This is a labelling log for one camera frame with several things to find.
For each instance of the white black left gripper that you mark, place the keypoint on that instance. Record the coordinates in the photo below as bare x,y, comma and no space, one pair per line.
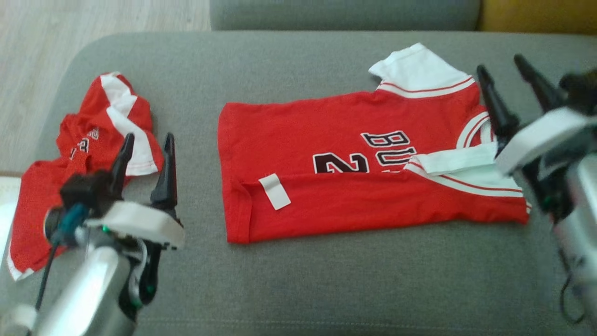
140,221

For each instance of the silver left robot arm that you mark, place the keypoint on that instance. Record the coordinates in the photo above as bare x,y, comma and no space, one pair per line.
88,289

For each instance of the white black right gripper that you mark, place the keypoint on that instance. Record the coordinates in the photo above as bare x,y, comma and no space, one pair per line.
541,135

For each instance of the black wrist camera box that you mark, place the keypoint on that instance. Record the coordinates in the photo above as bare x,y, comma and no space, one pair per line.
580,88
86,189

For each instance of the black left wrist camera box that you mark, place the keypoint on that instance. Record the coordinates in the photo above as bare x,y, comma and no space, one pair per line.
86,189

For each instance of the red white jersey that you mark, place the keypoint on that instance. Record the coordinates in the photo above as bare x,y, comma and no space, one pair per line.
42,186
303,130

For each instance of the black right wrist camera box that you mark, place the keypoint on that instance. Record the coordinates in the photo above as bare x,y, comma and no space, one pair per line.
580,88

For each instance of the grey and yellow sofa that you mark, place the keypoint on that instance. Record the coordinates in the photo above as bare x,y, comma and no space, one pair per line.
326,280

